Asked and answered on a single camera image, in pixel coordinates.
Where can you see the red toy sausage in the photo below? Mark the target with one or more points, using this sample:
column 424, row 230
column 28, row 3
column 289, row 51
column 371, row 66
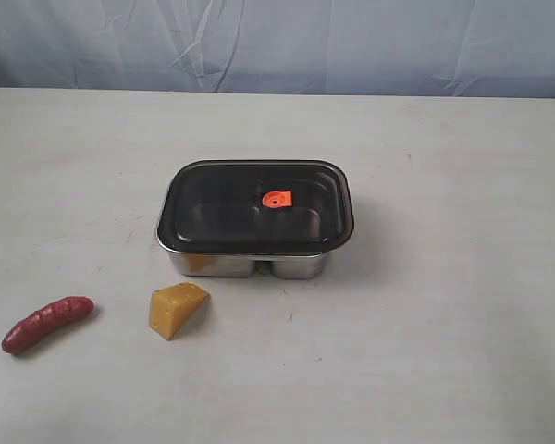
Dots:
column 41, row 323

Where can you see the stainless steel lunch box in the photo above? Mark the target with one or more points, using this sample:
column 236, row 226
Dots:
column 232, row 265

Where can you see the dark transparent lunch box lid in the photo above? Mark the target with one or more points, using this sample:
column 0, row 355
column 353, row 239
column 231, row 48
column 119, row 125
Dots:
column 256, row 207

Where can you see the yellow toy cheese wedge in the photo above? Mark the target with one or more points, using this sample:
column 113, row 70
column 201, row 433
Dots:
column 172, row 307

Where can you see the blue-grey backdrop cloth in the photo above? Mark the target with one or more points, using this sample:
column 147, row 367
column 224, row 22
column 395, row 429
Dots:
column 446, row 48

